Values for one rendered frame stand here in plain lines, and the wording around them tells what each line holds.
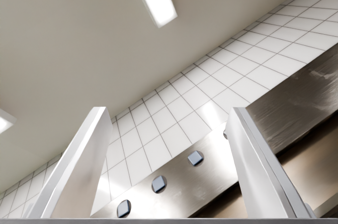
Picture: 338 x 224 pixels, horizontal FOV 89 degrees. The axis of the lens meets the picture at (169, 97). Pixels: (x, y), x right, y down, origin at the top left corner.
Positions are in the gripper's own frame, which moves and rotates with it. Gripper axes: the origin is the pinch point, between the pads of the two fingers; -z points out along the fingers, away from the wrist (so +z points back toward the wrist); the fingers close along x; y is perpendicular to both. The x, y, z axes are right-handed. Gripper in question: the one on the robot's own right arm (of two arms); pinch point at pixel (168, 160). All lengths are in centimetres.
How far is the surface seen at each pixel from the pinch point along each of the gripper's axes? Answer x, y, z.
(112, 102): 34, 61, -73
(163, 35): 3, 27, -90
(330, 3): -87, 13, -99
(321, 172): -42, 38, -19
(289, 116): -43, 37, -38
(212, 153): -16, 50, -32
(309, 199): -36, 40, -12
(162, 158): 3, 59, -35
